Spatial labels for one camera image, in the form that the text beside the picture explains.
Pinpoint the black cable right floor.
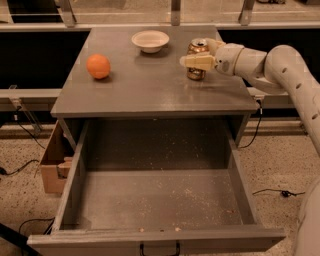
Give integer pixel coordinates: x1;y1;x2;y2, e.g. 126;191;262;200
252;188;306;198

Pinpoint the grey cabinet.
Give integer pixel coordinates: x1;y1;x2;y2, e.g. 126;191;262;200
50;25;259;149

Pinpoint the metal rail frame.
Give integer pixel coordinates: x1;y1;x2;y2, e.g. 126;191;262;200
0;0;320;134

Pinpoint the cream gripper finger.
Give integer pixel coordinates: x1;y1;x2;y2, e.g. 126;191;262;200
179;54;216;71
206;38;225;55

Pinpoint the grey open top drawer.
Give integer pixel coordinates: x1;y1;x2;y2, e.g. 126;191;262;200
28;118;285;256

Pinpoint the black drawer handle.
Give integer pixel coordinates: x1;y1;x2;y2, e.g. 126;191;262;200
139;242;181;256

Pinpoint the orange fruit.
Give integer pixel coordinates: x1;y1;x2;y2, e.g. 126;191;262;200
86;54;111;79

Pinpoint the black cable floor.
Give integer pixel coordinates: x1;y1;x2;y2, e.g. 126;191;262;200
0;159;40;177
252;188;306;198

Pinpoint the white bowl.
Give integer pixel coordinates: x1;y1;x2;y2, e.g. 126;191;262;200
131;30;169;54

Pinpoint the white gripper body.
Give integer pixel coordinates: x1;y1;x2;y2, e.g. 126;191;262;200
215;43;244;75

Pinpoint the orange soda can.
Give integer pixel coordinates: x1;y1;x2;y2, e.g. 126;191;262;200
187;38;210;81

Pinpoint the cardboard box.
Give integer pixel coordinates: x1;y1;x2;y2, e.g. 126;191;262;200
40;122;73;193

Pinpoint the black cable left floor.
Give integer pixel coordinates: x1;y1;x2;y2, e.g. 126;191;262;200
0;159;40;177

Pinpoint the black cable at cabinet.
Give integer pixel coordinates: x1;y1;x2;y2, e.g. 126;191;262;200
238;98;264;150

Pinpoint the black cable bottom left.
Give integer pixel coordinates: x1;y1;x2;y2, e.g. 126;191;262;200
17;217;56;235

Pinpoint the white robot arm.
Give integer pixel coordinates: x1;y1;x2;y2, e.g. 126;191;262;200
180;38;320;256

